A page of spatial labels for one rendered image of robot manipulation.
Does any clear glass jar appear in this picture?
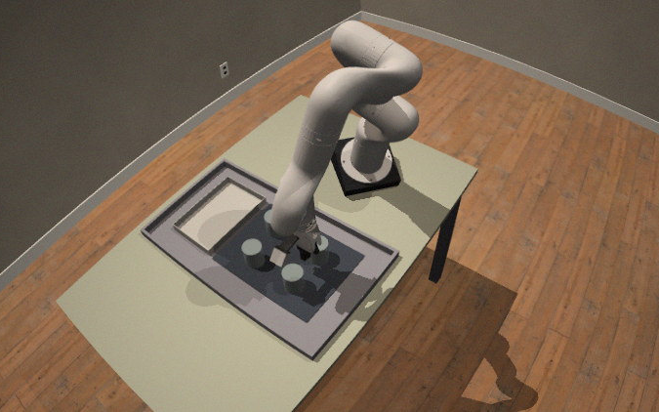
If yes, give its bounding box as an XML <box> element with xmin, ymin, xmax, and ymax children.
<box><xmin>281</xmin><ymin>264</ymin><xmax>306</xmax><ymax>294</ymax></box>
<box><xmin>241</xmin><ymin>239</ymin><xmax>266</xmax><ymax>268</ymax></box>
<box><xmin>309</xmin><ymin>235</ymin><xmax>329</xmax><ymax>266</ymax></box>
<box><xmin>264</xmin><ymin>209</ymin><xmax>280</xmax><ymax>238</ymax></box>

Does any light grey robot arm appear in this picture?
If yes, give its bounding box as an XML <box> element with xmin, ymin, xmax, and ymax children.
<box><xmin>270</xmin><ymin>21</ymin><xmax>423</xmax><ymax>267</ymax></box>

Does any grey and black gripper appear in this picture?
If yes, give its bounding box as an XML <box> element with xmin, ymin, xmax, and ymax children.
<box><xmin>293</xmin><ymin>223</ymin><xmax>321</xmax><ymax>261</ymax></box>

